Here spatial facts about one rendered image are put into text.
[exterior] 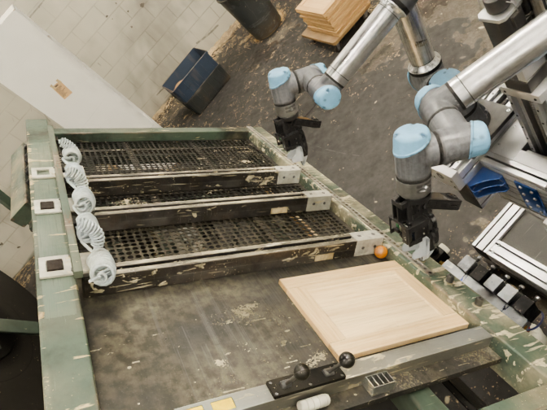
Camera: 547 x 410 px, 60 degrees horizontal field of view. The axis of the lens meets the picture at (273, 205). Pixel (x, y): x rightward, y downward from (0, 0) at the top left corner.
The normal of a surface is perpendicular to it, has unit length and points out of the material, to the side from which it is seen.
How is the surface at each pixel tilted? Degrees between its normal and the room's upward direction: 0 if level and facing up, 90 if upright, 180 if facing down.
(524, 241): 0
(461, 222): 0
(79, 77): 90
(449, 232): 0
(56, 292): 50
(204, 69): 90
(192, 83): 90
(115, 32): 90
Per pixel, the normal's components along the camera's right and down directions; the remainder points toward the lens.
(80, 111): 0.46, 0.41
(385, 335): 0.14, -0.89
